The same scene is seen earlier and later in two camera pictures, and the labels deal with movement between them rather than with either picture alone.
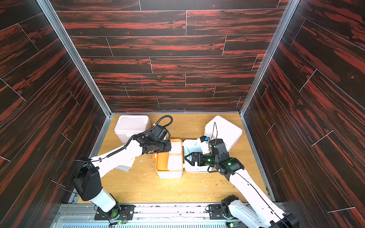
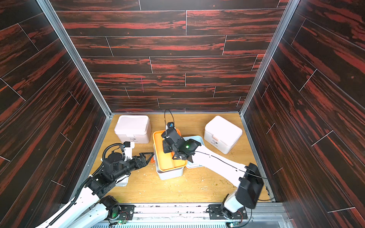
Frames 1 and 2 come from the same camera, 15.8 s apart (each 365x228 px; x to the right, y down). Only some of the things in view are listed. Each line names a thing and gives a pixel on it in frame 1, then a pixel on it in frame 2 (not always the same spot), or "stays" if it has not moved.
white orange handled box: [170, 165] stays
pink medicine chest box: [127, 126] stays
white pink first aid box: [219, 128] stays
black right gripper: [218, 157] -> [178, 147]
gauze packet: [175, 158] -> [122, 183]
